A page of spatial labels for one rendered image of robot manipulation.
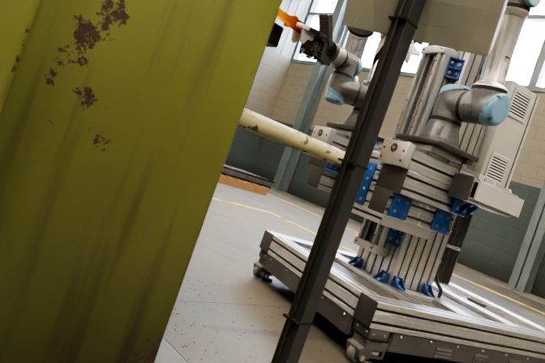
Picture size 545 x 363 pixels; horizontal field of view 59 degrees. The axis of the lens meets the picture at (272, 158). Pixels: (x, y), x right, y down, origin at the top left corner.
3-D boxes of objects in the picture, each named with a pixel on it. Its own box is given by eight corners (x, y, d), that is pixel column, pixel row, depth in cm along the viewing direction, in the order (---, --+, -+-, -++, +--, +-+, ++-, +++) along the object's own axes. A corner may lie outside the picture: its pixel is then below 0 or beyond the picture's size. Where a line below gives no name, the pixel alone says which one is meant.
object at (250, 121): (336, 168, 137) (342, 150, 137) (350, 172, 133) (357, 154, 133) (216, 121, 107) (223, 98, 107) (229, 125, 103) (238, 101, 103)
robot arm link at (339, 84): (352, 107, 175) (362, 78, 175) (323, 97, 177) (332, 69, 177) (351, 110, 183) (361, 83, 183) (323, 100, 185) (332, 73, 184)
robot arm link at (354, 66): (359, 81, 181) (367, 59, 181) (341, 70, 174) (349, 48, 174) (344, 79, 187) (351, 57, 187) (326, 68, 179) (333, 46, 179)
